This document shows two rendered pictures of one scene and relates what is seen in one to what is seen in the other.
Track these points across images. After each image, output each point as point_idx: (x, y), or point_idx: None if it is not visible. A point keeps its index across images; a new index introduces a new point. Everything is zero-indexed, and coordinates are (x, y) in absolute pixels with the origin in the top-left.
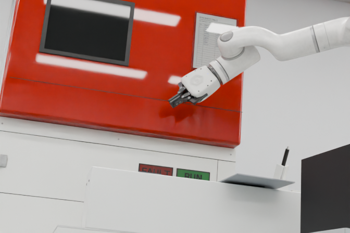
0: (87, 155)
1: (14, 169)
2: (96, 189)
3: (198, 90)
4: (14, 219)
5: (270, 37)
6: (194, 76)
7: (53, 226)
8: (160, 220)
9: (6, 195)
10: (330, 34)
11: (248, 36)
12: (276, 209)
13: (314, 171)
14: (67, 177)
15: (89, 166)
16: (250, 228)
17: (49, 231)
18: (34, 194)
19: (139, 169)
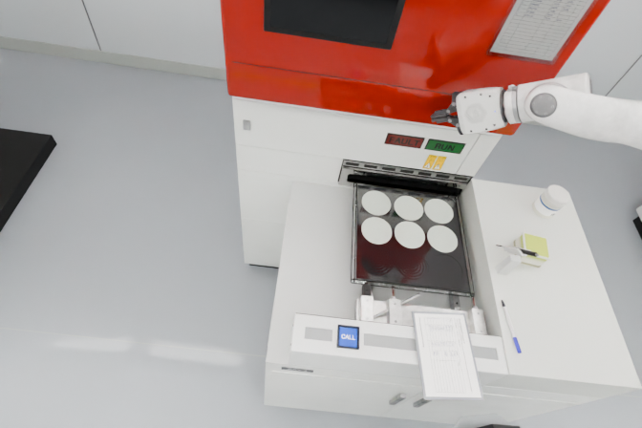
0: (332, 123)
1: (259, 131)
2: (295, 356)
3: (471, 130)
4: (266, 163)
5: (617, 130)
6: (475, 105)
7: (300, 169)
8: (351, 368)
9: (255, 148)
10: None
11: (576, 129)
12: None
13: None
14: (311, 139)
15: (334, 133)
16: None
17: (297, 172)
18: (281, 149)
19: (387, 138)
